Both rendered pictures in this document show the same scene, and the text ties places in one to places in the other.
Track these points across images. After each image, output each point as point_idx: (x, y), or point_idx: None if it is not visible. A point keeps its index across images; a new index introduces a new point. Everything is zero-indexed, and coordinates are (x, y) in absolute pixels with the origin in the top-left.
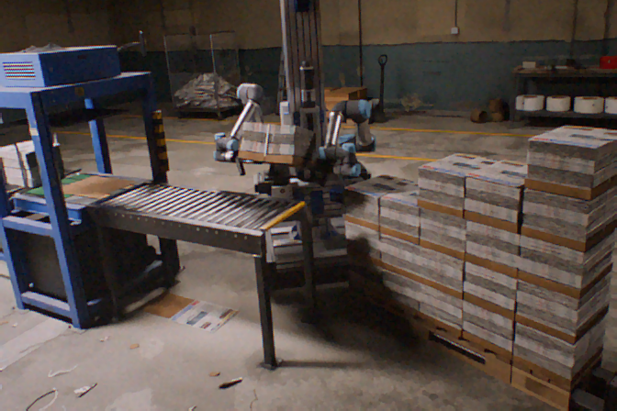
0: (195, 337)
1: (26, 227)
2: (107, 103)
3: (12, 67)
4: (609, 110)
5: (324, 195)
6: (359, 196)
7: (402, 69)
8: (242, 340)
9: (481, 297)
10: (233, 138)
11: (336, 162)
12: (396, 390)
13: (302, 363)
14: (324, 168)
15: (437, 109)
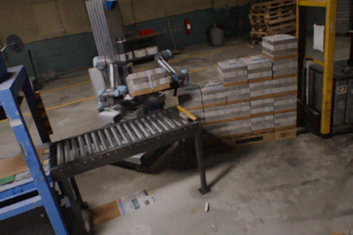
0: (152, 209)
1: (2, 215)
2: None
3: None
4: (149, 53)
5: (148, 109)
6: (188, 96)
7: (37, 56)
8: (176, 193)
9: (259, 112)
10: (116, 88)
11: (179, 82)
12: (256, 163)
13: (215, 181)
14: (174, 86)
15: (66, 74)
